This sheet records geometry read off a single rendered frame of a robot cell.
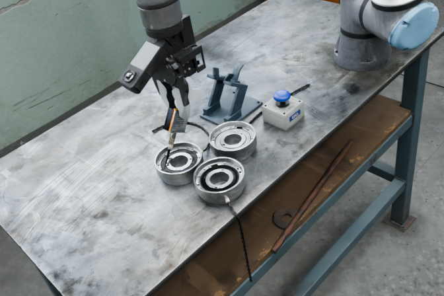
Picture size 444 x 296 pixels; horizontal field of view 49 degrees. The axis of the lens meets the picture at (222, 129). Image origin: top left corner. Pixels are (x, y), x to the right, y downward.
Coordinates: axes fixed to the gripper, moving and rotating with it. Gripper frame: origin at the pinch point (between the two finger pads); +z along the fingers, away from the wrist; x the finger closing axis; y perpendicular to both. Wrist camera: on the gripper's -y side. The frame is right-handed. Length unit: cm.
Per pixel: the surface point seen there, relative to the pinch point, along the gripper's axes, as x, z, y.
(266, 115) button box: -5.8, 10.9, 20.4
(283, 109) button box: -9.5, 8.8, 22.1
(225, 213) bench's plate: -17.2, 13.2, -6.4
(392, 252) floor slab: -21, 94, 61
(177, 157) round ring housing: 1.0, 10.8, -2.2
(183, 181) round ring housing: -5.0, 11.5, -6.2
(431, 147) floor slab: -7, 94, 121
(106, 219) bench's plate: 1.7, 13.1, -22.0
